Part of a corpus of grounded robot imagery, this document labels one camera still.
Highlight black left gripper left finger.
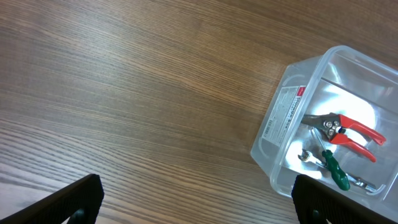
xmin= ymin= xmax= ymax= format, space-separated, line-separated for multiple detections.
xmin=1 ymin=174 xmax=104 ymax=224

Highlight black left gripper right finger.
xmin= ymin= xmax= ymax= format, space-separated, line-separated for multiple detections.
xmin=291 ymin=174 xmax=395 ymax=224

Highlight green handled screwdriver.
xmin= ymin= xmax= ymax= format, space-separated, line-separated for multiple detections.
xmin=311 ymin=128 xmax=350 ymax=191

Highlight small metal wrench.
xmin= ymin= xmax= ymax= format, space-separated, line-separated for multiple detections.
xmin=298 ymin=149 xmax=386 ymax=195

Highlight red handled cutters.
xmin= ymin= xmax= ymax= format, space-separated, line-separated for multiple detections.
xmin=301 ymin=113 xmax=386 ymax=162

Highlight clear plastic storage container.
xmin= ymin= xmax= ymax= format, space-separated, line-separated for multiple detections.
xmin=251 ymin=46 xmax=397 ymax=220

